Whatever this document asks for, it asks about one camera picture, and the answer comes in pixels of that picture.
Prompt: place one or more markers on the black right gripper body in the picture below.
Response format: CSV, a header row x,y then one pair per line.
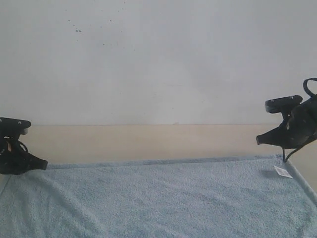
x,y
302,124

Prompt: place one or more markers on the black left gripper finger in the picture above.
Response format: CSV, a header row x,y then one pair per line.
x,y
35,163

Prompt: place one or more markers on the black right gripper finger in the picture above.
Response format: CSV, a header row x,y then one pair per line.
x,y
273,137

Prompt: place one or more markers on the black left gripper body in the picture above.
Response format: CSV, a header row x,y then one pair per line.
x,y
14,157

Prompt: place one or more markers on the light blue terry towel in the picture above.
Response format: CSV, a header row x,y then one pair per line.
x,y
233,197

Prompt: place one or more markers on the white barcode label tag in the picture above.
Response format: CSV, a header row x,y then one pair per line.
x,y
282,172

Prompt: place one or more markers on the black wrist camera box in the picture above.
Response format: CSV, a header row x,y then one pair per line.
x,y
283,105
13,128

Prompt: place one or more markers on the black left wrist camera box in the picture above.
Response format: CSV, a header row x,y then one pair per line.
x,y
13,128

